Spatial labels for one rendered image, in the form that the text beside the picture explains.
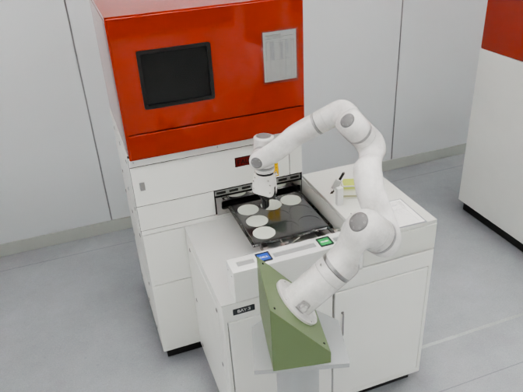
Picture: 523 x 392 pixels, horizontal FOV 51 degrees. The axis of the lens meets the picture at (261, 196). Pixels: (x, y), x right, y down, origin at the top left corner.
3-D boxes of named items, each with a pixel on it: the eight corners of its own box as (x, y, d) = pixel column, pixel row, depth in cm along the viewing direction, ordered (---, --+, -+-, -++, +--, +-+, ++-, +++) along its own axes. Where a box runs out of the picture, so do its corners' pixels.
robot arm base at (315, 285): (317, 335, 182) (359, 300, 177) (276, 300, 177) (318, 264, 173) (312, 305, 200) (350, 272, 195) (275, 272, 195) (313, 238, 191)
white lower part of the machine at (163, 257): (143, 288, 354) (121, 174, 314) (263, 257, 377) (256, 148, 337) (165, 364, 296) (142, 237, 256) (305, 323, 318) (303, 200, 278)
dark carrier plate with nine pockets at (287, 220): (231, 207, 261) (230, 206, 260) (297, 192, 270) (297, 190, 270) (254, 244, 232) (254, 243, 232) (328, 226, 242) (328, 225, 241)
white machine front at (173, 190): (141, 233, 258) (126, 156, 239) (300, 197, 281) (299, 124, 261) (142, 236, 255) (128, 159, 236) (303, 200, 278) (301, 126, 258)
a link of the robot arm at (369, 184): (353, 250, 176) (376, 264, 188) (387, 241, 170) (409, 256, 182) (339, 123, 200) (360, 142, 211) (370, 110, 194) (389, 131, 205)
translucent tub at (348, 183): (340, 190, 254) (340, 178, 251) (356, 190, 254) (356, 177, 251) (342, 199, 248) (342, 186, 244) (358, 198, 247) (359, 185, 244)
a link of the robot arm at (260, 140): (271, 171, 223) (276, 162, 231) (270, 141, 217) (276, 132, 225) (250, 169, 225) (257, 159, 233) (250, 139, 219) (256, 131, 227)
